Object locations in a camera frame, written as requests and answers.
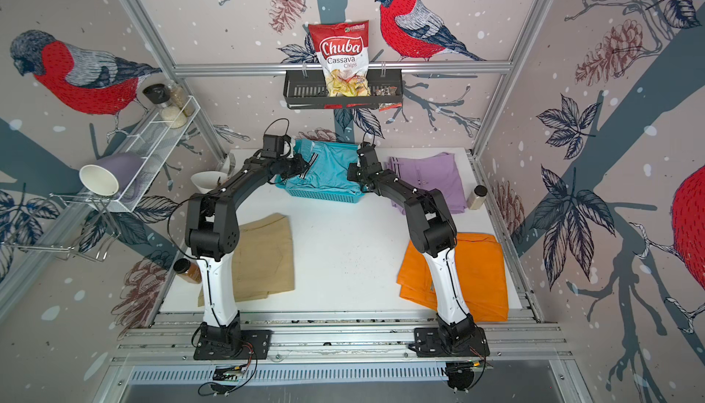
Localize teal pants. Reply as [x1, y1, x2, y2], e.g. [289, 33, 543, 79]
[282, 139, 361, 195]

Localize purple pants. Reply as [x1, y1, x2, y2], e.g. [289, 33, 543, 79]
[385, 153, 466, 214]

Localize tan pants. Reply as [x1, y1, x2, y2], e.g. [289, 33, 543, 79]
[231, 213, 296, 302]

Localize orange pants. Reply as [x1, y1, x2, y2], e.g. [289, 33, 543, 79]
[397, 233, 510, 322]

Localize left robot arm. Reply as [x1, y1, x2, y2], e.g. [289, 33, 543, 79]
[185, 152, 310, 351]

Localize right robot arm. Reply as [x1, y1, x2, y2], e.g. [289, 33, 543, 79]
[348, 142, 477, 352]

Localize teal plastic basket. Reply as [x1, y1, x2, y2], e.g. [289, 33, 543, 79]
[275, 139, 364, 204]

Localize white utensil holder cup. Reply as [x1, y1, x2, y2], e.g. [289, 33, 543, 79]
[191, 171, 228, 194]

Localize Chuba cassava chips bag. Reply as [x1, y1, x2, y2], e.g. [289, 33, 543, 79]
[308, 21, 371, 98]

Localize beige spice jar black lid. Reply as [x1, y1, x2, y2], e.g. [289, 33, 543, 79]
[466, 185, 488, 210]

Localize glass jar on shelf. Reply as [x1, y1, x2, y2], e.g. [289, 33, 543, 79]
[167, 82, 194, 117]

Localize brown spice jar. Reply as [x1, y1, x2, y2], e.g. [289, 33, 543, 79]
[173, 258, 202, 284]

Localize black lid jar on shelf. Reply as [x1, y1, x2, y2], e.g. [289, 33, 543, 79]
[142, 84, 172, 108]

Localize purple white cup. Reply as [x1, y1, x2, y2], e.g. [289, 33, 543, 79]
[79, 153, 144, 197]

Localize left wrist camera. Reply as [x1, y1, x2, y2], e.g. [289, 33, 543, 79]
[260, 134, 291, 159]

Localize black wire wall basket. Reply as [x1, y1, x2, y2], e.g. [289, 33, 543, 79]
[283, 69, 404, 109]

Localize white wire wall shelf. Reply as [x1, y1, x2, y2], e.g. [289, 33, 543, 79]
[108, 96, 201, 213]

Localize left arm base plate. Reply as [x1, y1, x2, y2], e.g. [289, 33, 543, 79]
[193, 326, 273, 361]

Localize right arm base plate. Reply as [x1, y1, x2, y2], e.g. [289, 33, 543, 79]
[407, 327, 490, 357]

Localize wire cup holder rack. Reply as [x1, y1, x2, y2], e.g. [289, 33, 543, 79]
[1, 191, 122, 264]

